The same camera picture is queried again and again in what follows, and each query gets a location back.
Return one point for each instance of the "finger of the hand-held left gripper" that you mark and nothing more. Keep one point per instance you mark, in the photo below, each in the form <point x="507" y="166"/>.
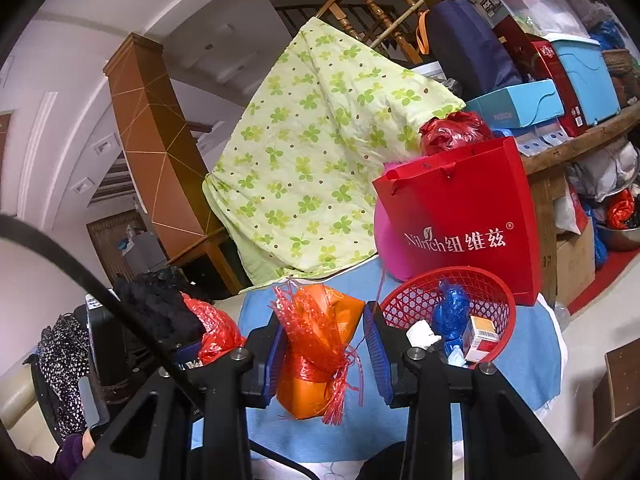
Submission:
<point x="186" y="352"/>

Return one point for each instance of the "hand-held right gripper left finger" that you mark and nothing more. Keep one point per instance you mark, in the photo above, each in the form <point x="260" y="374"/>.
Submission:
<point x="274" y="355"/>

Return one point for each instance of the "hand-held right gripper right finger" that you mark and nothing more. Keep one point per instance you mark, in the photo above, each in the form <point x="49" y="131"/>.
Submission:
<point x="377" y="355"/>

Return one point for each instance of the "glossy red plastic bag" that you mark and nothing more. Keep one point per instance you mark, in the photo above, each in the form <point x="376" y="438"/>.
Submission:
<point x="215" y="330"/>

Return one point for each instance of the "orange package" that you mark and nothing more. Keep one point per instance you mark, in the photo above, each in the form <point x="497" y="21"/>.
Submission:
<point x="315" y="360"/>

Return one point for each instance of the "white tissue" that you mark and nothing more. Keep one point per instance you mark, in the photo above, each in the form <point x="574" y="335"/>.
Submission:
<point x="420" y="335"/>

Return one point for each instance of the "blue plastic bag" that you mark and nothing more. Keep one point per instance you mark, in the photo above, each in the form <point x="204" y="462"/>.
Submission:
<point x="452" y="310"/>

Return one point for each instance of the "orange white medicine box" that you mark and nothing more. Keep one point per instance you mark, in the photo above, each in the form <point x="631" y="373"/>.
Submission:
<point x="480" y="340"/>

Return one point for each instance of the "red mesh basket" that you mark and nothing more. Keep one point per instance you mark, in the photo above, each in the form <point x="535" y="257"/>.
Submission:
<point x="495" y="300"/>

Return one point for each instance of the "person's left forearm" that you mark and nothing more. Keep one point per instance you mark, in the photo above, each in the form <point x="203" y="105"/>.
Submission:
<point x="70" y="460"/>

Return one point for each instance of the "person's left hand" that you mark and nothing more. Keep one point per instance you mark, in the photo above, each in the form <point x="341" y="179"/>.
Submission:
<point x="89" y="442"/>

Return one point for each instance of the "black white floral cloth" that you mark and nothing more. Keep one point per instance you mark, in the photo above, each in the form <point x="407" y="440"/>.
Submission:
<point x="60" y="360"/>

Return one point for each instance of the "wooden glass cabinet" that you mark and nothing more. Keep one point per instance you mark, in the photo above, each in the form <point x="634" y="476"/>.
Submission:
<point x="210" y="265"/>

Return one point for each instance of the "white fridge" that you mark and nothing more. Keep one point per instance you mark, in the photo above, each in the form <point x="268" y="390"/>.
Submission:
<point x="145" y="250"/>

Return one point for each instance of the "pink pillow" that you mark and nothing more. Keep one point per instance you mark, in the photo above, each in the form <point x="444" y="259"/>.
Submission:
<point x="387" y="250"/>

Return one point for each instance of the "wooden lattice door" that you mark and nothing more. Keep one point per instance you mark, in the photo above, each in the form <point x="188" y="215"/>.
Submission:
<point x="102" y="245"/>

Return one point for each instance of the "blue towel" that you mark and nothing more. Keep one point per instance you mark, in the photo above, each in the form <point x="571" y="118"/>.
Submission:
<point x="500" y="385"/>

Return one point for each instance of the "square ceiling light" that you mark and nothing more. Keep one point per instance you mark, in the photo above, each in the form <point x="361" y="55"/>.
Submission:
<point x="82" y="187"/>
<point x="102" y="147"/>

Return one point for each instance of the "red paper bag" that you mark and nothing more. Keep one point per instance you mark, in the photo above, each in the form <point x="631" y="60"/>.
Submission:
<point x="465" y="195"/>

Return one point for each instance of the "green clover print blanket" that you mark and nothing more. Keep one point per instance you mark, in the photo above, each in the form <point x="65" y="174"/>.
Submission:
<point x="320" y="150"/>

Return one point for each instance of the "wooden pillar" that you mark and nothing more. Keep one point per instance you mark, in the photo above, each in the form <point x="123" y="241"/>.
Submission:
<point x="145" y="125"/>

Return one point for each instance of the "large red plastic bag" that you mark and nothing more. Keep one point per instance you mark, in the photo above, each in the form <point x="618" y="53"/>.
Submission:
<point x="450" y="132"/>

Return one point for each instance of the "metal bowl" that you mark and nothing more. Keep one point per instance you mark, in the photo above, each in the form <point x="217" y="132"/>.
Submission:
<point x="620" y="240"/>

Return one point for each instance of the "white printed package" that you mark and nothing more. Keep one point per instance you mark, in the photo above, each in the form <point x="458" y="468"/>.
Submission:
<point x="545" y="140"/>

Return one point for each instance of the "orange red plastic bag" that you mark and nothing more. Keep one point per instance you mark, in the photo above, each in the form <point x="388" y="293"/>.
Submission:
<point x="620" y="207"/>

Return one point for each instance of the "light blue cardboard box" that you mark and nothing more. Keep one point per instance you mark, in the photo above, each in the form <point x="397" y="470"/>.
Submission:
<point x="515" y="105"/>

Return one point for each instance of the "white plastic bag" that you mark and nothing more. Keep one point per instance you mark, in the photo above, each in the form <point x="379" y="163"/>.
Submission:
<point x="605" y="165"/>

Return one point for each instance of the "wooden bench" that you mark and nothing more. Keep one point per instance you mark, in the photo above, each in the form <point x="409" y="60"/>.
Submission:
<point x="600" y="135"/>

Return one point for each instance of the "bamboo pole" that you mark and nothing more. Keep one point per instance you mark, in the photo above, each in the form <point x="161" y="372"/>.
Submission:
<point x="395" y="25"/>

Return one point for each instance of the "dark red box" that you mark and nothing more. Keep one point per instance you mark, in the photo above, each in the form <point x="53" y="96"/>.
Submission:
<point x="550" y="70"/>

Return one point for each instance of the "light blue storage bin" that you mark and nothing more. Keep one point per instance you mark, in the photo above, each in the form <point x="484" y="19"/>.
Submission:
<point x="585" y="75"/>

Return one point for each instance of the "wooden stair railing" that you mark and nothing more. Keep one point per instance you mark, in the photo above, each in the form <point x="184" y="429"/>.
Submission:
<point x="375" y="5"/>

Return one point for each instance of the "woven basket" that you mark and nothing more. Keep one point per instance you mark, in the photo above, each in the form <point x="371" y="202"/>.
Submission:
<point x="620" y="65"/>

